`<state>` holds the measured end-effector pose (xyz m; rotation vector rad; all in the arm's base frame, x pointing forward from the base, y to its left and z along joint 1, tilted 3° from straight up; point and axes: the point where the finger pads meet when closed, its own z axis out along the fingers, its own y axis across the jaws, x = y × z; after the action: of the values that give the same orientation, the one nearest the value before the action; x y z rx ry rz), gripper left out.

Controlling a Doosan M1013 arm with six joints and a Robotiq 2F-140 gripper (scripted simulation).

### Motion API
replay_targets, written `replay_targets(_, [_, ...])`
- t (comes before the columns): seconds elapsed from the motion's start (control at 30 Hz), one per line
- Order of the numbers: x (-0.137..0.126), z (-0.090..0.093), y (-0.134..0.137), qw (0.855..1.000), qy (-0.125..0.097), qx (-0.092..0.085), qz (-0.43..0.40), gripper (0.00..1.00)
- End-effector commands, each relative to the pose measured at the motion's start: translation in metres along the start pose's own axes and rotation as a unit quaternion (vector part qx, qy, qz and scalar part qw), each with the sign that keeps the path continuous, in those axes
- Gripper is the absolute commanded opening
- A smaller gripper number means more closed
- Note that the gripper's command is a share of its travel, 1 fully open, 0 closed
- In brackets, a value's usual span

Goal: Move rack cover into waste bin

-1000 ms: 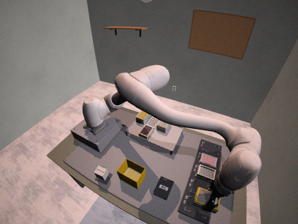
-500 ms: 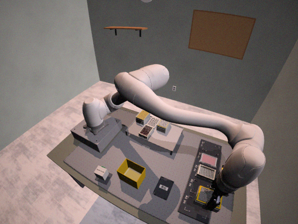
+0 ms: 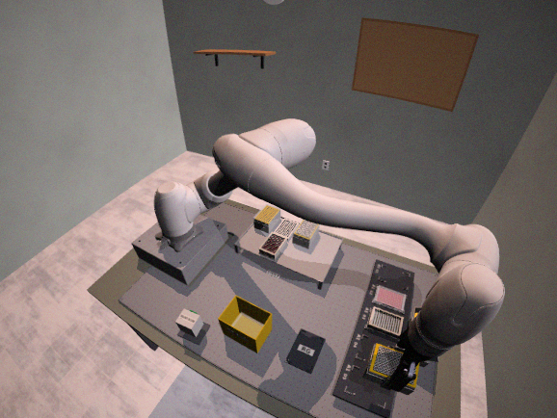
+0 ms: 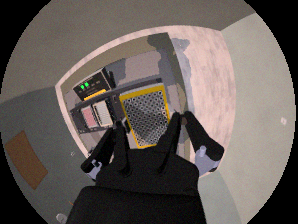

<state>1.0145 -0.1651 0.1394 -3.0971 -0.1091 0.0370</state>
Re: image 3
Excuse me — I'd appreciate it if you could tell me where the yellow waste bin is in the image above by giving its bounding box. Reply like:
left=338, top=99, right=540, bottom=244
left=218, top=296, right=272, bottom=353

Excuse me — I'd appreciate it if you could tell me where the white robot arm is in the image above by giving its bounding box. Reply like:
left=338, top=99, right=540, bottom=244
left=154, top=118, right=505, bottom=357

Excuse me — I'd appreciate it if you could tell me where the black flat pad with label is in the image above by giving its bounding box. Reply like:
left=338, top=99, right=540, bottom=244
left=285, top=329, right=326, bottom=374

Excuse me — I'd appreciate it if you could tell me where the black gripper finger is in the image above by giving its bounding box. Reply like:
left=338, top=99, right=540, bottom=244
left=392, top=329, right=409, bottom=353
left=381, top=350, right=416, bottom=392

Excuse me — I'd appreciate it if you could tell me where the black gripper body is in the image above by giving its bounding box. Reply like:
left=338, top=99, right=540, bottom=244
left=403, top=332, right=432, bottom=367

